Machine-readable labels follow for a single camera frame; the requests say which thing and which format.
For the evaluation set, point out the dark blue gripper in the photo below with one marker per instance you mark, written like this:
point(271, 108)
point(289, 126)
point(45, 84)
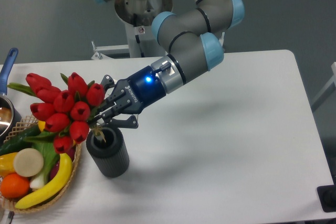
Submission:
point(138, 91)

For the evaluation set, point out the red tulip bouquet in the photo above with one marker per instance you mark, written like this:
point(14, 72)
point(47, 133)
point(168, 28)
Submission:
point(65, 113)

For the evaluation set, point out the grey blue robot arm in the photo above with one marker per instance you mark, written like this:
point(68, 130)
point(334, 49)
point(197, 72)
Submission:
point(190, 48)

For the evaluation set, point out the dark grey ribbed vase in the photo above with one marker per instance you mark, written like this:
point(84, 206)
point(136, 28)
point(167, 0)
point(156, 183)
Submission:
point(110, 156)

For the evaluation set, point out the purple red vegetable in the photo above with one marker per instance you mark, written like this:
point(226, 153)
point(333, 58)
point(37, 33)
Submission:
point(54, 170)

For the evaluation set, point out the yellow squash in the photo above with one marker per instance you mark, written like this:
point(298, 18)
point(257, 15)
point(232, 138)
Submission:
point(41, 125)

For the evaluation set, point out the green bok choy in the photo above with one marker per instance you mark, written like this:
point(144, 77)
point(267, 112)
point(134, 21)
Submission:
point(44, 144)

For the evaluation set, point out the woven wicker basket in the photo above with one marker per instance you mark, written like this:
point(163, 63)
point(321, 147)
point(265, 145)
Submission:
point(9, 205)

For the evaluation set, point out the yellow banana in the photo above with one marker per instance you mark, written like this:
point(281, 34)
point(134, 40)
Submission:
point(51, 188)

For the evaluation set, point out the beige round slice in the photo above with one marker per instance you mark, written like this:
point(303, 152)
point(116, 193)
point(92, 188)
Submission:
point(28, 162)

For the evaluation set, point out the green cucumber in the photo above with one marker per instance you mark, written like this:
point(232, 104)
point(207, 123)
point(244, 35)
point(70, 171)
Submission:
point(17, 143)

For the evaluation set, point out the yellow bell pepper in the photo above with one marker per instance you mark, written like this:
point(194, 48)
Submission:
point(7, 164)

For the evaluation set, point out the orange fruit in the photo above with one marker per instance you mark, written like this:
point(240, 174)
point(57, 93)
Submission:
point(14, 186)

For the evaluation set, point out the black device at edge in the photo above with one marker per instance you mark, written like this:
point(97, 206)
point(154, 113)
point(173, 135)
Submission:
point(327, 197)

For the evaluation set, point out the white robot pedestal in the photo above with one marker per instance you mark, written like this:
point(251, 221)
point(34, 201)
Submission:
point(141, 37)

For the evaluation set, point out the blue handled saucepan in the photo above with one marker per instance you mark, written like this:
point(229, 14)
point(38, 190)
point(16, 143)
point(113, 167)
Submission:
point(9, 115)

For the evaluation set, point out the white frame at right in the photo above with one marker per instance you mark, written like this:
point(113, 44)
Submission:
point(324, 92)

